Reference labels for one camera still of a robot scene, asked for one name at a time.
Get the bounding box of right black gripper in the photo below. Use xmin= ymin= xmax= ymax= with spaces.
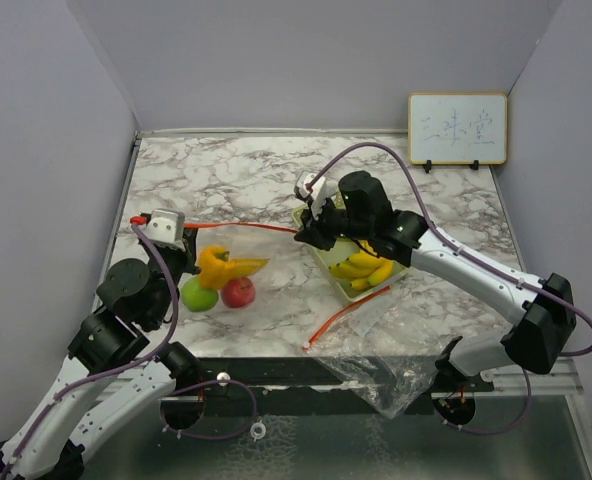
xmin=296 ymin=192 xmax=373 ymax=251

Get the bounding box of green plastic basket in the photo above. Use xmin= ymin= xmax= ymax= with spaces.
xmin=292 ymin=192 xmax=408 ymax=304

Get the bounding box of green apple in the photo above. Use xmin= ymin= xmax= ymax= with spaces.
xmin=180 ymin=276 xmax=219 ymax=313

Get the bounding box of orange yellow bell pepper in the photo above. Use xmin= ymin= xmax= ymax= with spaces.
xmin=198 ymin=245 xmax=269 ymax=290

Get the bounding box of red apple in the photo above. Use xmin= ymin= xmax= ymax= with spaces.
xmin=220 ymin=277 xmax=256 ymax=309

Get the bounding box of clear zip bag red zipper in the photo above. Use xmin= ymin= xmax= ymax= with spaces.
xmin=195 ymin=222 xmax=309 ymax=310

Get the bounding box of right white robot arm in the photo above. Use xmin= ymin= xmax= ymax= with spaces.
xmin=295 ymin=171 xmax=576 ymax=391

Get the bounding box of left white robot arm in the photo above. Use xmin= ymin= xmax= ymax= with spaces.
xmin=0 ymin=229 xmax=203 ymax=479

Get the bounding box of yellow banana bunch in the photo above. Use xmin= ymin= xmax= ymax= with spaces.
xmin=328 ymin=240 xmax=394 ymax=292

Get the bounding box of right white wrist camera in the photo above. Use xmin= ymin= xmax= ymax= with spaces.
xmin=294 ymin=171 xmax=337 ymax=220

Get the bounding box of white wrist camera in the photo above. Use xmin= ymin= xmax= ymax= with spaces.
xmin=129 ymin=208 xmax=185 ymax=250
xmin=294 ymin=171 xmax=337 ymax=220

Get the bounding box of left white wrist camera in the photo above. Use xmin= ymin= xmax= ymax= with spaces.
xmin=129 ymin=208 xmax=185 ymax=250

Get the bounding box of small whiteboard wooden frame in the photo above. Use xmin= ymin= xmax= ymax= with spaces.
xmin=408 ymin=92 xmax=508 ymax=165

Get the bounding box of black mounting rail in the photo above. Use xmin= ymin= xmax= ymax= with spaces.
xmin=138 ymin=344 xmax=497 ymax=417

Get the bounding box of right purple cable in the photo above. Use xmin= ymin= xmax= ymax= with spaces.
xmin=305 ymin=143 xmax=592 ymax=435

